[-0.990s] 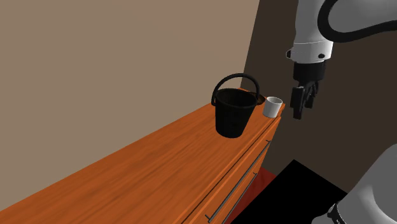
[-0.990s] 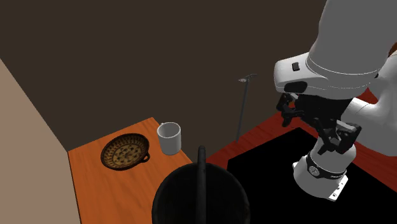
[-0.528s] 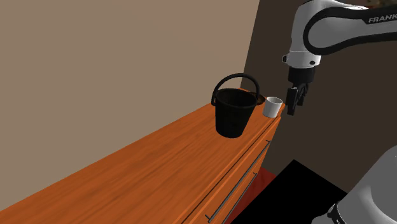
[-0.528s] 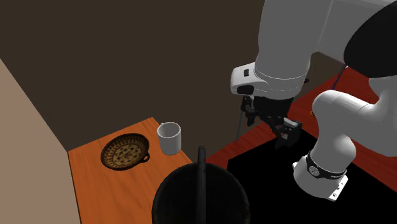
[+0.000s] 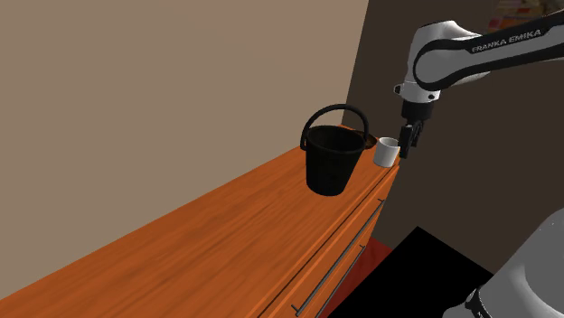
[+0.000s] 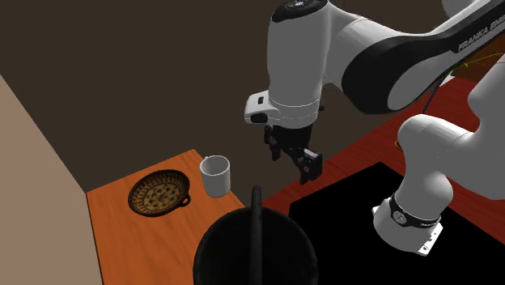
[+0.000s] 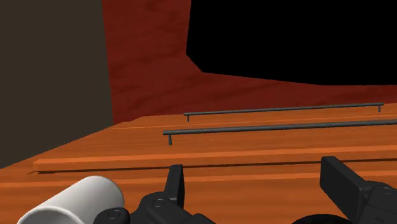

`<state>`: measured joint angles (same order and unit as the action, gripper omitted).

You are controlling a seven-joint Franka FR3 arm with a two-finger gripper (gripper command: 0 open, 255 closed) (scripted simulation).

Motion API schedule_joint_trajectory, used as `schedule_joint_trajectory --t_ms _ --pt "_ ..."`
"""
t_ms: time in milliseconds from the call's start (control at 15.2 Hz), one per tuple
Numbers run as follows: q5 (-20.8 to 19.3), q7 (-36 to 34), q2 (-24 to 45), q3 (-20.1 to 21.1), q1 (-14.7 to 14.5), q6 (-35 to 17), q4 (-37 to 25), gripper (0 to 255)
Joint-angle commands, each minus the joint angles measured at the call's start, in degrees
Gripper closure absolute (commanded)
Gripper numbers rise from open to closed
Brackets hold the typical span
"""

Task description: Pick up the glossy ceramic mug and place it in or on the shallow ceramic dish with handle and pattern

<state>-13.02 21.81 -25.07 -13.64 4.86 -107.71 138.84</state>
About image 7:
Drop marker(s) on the orange wooden chest of drawers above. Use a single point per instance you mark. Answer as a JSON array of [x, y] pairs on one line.
[[248, 145]]

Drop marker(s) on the white cylindrical cup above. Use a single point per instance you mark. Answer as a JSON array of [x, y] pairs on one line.
[[76, 201]]

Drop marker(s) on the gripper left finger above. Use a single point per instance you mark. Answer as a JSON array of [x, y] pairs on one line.
[[161, 206]]

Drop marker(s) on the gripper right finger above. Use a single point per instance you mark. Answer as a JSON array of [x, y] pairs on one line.
[[350, 186]]

